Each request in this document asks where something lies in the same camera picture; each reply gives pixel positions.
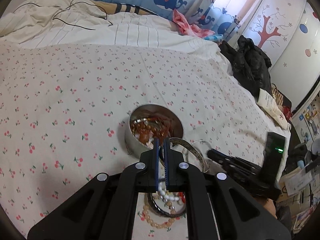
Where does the engraved silver bangle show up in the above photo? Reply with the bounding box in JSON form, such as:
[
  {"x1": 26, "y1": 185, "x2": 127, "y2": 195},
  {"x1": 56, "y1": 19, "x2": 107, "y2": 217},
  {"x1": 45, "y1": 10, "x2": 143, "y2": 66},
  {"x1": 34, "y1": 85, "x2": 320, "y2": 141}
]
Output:
[{"x1": 169, "y1": 137, "x2": 211, "y2": 173}]

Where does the tan striped pillow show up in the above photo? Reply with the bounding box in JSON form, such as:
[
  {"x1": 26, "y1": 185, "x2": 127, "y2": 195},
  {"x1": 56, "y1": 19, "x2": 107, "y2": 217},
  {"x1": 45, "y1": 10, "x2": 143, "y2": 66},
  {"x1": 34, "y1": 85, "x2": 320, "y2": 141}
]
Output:
[{"x1": 91, "y1": 0, "x2": 158, "y2": 16}]

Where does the thin black cable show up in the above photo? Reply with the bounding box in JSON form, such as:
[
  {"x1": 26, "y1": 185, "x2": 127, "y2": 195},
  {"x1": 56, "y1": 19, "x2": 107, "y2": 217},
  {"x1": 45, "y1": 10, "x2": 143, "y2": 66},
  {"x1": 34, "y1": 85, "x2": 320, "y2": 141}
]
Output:
[{"x1": 12, "y1": 0, "x2": 113, "y2": 30}]

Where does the pale pink bead bracelet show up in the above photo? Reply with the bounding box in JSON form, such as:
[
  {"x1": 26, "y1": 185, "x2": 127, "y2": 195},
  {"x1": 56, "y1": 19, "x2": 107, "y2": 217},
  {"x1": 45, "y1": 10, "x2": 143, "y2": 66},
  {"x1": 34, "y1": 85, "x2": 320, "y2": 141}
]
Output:
[{"x1": 141, "y1": 203, "x2": 177, "y2": 229}]

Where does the white printed bag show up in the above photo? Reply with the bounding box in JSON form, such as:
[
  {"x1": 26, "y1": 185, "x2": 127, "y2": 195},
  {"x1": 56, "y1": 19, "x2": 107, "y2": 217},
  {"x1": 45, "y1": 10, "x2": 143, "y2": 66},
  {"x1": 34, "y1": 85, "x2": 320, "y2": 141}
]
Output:
[{"x1": 257, "y1": 89, "x2": 291, "y2": 130}]

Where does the pink crumpled cloth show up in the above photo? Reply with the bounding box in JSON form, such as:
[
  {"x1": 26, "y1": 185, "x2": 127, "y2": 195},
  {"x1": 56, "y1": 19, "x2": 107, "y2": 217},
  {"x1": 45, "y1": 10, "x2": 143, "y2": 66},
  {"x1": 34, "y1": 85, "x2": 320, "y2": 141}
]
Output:
[{"x1": 172, "y1": 9, "x2": 215, "y2": 38}]

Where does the black jacket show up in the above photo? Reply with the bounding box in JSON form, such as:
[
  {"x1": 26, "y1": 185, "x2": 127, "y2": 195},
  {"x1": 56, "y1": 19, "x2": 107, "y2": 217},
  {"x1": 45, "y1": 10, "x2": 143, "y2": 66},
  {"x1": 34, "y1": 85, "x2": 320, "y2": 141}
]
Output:
[{"x1": 219, "y1": 35, "x2": 272, "y2": 99}]

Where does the white striped duvet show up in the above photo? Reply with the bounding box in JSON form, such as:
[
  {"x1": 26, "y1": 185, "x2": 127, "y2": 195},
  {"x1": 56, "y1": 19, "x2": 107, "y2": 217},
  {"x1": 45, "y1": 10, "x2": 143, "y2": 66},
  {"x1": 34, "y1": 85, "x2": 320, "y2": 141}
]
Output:
[{"x1": 0, "y1": 0, "x2": 226, "y2": 63}]

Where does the round silver metal tin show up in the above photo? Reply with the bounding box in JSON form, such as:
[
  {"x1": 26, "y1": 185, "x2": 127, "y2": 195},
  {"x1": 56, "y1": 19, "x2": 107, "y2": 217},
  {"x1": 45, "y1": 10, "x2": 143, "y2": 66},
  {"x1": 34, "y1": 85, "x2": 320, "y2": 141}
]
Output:
[{"x1": 124, "y1": 103, "x2": 184, "y2": 158}]

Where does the white tree decorated wardrobe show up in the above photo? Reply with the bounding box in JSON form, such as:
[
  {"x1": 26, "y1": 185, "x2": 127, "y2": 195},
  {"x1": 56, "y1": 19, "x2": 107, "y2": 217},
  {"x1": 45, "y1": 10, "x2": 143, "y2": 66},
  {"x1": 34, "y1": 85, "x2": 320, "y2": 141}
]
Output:
[{"x1": 242, "y1": 0, "x2": 319, "y2": 109}]

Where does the right hand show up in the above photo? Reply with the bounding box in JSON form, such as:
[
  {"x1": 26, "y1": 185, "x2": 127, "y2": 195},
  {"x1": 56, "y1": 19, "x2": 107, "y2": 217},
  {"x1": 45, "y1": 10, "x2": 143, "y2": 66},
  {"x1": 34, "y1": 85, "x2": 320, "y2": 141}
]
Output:
[{"x1": 255, "y1": 198, "x2": 277, "y2": 219}]

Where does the cherry print bed sheet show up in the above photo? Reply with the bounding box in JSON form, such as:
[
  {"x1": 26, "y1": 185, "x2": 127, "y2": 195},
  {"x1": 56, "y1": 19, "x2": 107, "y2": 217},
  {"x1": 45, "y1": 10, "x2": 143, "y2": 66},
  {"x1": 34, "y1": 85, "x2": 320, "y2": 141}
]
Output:
[{"x1": 1, "y1": 42, "x2": 290, "y2": 236}]

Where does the dark brown wooden bracelet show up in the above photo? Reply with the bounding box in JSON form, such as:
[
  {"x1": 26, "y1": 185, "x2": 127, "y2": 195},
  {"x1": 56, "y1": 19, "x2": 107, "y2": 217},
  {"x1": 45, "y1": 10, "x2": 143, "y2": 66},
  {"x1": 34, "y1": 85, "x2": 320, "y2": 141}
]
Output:
[{"x1": 146, "y1": 192, "x2": 187, "y2": 218}]

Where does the white bead bracelet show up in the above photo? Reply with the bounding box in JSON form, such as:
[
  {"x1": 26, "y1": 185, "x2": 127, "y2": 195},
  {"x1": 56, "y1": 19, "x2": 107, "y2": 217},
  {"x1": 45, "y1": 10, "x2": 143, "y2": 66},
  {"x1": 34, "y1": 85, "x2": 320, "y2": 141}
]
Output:
[{"x1": 157, "y1": 180, "x2": 181, "y2": 205}]

